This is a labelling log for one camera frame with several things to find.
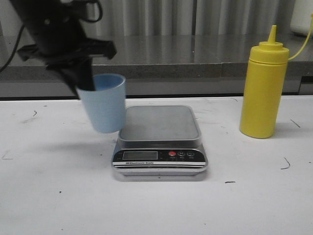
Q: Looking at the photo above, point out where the yellow squeeze bottle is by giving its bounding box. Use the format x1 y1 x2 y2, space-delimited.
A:
239 25 310 139

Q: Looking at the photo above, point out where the grey stone counter ledge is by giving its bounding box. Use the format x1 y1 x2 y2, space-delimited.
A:
0 34 313 97

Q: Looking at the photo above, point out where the silver electronic kitchen scale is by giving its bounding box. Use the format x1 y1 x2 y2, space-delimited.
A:
112 105 208 177

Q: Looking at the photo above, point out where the white container on ledge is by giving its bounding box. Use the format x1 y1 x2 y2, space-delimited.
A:
290 0 313 36

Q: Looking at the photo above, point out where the black cable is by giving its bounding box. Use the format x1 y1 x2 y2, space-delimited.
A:
0 24 26 73

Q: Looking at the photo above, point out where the white pleated curtain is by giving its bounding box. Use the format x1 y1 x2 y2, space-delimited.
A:
0 0 296 37

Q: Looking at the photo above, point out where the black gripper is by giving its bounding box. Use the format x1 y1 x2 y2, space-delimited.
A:
11 0 116 96

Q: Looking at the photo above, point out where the light blue plastic cup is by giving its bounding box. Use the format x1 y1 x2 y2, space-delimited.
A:
76 73 126 133

